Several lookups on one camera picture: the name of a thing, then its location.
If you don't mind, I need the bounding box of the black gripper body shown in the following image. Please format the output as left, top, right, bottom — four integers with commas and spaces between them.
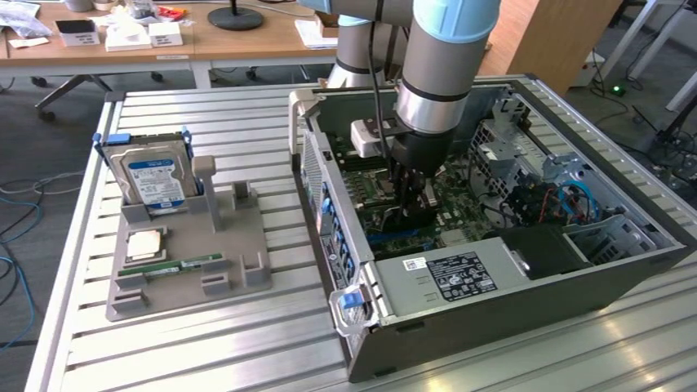
388, 126, 457, 178

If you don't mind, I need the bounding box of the green GPU with black cooler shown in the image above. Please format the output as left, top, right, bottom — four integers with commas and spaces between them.
375, 202, 440, 238

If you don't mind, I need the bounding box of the CPU socket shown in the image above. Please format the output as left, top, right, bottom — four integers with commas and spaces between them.
363, 167, 396, 200

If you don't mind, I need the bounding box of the green motherboard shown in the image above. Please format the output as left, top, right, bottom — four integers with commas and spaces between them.
329, 136, 495, 262

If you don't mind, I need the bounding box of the small silver chipset heatsink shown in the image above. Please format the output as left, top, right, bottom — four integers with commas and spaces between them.
439, 230, 469, 248

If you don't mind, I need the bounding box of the perforated metal drive cage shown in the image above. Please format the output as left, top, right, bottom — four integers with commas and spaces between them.
467, 118, 551, 205

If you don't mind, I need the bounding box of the silver power supply with label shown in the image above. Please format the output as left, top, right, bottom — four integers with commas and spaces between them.
372, 238, 533, 318

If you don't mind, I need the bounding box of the black plastic box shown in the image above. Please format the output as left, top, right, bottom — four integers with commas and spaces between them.
497, 224, 595, 281

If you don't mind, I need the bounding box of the blue case latch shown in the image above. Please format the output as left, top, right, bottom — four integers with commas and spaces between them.
337, 285, 365, 314

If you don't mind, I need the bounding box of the stack of white papers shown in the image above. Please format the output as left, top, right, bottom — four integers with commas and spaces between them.
293, 18, 340, 51

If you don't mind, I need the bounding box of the open dark PC case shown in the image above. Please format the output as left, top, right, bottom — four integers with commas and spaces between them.
288, 79, 697, 384

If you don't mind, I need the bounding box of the wooden cabinet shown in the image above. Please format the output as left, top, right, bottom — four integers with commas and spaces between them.
476, 0, 625, 96

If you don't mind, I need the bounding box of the silver disk bay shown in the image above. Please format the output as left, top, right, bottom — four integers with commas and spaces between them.
560, 214, 660, 266

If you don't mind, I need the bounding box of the white unit with red dot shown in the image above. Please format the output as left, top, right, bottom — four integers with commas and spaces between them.
569, 51, 608, 89

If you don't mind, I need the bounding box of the wooden desk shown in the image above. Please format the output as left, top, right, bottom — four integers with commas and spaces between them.
0, 2, 198, 122
194, 0, 492, 89

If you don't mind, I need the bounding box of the grey printed parts rack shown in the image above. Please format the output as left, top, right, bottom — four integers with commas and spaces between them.
106, 154, 275, 323

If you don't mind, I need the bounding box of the hard disk with blue caddy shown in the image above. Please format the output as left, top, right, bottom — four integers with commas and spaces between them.
92, 126, 202, 216

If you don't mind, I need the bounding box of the black equipment stand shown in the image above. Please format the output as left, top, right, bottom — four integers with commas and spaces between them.
635, 91, 697, 189

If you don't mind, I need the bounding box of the black round lamp base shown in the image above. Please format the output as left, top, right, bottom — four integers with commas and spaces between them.
206, 0, 265, 32

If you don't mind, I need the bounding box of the green RAM stick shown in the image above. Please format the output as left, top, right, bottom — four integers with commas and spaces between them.
118, 253, 226, 278

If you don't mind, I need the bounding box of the silver CPU chip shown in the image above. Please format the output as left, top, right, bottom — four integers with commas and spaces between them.
124, 233, 164, 262

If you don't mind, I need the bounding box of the white table leg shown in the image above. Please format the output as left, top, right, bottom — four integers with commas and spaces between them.
667, 69, 697, 112

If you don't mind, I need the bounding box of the plain white box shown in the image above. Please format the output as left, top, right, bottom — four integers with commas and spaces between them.
147, 22, 183, 48

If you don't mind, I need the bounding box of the red small item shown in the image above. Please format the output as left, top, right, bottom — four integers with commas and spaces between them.
156, 5, 190, 22

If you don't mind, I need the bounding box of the white box with round roll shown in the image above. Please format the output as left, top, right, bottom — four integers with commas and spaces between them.
104, 22, 154, 53

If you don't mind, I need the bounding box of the dark small item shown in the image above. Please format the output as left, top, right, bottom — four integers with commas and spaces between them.
126, 0, 158, 20

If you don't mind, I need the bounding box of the white crumpled tissue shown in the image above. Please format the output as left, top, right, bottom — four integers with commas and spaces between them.
90, 7, 150, 29

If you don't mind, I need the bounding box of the white box with black top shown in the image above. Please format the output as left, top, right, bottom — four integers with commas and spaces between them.
55, 19, 103, 48

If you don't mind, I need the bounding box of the small paper label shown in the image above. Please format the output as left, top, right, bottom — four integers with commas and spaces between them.
7, 37, 51, 50

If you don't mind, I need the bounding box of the clear plastic bag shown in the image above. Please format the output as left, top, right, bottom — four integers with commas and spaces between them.
0, 0, 55, 38

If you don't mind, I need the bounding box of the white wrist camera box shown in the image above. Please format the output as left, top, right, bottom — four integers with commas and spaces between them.
349, 118, 395, 158

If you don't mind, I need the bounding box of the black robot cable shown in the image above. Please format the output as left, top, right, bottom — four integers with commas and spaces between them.
367, 20, 395, 163

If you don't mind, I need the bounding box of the red wire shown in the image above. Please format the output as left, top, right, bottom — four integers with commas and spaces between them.
539, 185, 565, 225

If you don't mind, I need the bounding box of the light blue wire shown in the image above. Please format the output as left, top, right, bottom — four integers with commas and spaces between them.
555, 179, 604, 225

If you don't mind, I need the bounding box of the white table frame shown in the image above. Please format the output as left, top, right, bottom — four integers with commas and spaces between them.
596, 0, 697, 82

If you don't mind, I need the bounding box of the grey floor cable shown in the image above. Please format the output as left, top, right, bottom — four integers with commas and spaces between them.
0, 171, 88, 197

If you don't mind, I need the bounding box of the blue floor cable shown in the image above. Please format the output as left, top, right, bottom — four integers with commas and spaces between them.
0, 195, 44, 352

